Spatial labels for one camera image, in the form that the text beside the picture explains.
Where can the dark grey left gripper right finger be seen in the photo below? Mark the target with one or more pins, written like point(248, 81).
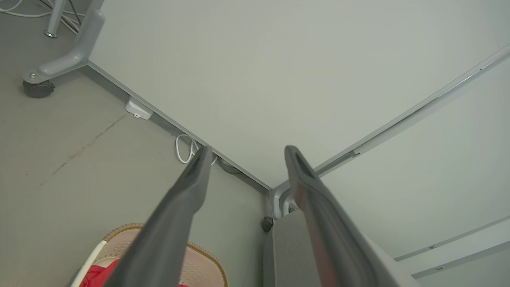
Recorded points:
point(330, 239)

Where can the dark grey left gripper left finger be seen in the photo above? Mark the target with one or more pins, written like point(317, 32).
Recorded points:
point(167, 231)

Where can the red basketball jersey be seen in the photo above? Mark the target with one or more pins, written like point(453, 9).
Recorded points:
point(99, 276)

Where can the white partition wall panel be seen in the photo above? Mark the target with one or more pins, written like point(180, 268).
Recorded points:
point(438, 179)

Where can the beige perforated laundry basket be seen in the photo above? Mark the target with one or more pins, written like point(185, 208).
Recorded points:
point(203, 267)

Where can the grey table leg near corner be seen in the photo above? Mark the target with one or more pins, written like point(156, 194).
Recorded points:
point(278, 199)

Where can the white power adapter box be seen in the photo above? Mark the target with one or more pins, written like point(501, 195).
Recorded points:
point(137, 108)

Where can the large white partition panel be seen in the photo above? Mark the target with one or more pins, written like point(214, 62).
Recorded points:
point(259, 71)

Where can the black caster wheel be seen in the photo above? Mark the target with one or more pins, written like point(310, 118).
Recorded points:
point(38, 89)

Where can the grey table leg with caster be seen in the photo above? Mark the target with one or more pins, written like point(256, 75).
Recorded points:
point(81, 48)

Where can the metal table leg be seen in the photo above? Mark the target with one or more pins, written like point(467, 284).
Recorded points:
point(53, 18)

